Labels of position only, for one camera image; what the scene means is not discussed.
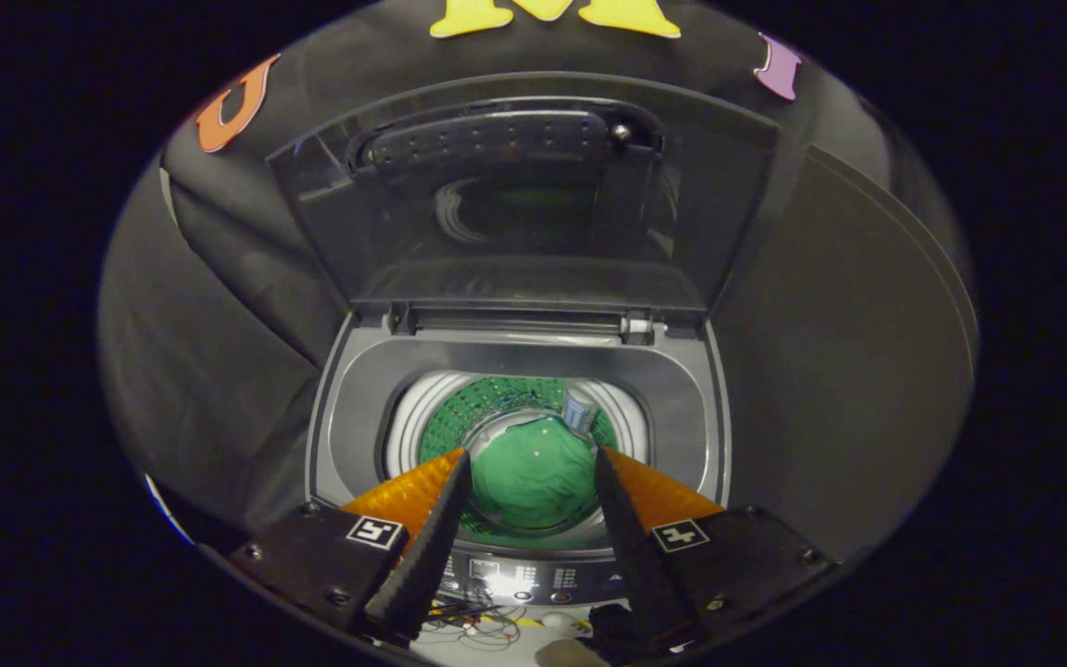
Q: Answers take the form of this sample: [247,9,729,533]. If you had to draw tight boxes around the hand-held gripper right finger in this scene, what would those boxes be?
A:
[595,447,838,649]

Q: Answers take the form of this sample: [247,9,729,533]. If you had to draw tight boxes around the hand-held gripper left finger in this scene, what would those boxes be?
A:
[230,448,472,647]

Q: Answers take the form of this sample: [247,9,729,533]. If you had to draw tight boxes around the thin black floor cables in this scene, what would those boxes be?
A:
[418,598,534,649]

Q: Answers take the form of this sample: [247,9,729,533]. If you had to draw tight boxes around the small black object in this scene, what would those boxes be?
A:
[587,602,650,664]

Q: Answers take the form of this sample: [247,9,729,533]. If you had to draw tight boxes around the green shirt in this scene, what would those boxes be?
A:
[469,417,601,534]

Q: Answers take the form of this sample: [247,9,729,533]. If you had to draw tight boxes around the beige cabinet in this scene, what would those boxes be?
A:
[709,144,979,566]

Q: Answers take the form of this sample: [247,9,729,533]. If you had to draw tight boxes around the dark glass washing machine lid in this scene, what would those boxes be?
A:
[265,72,780,325]

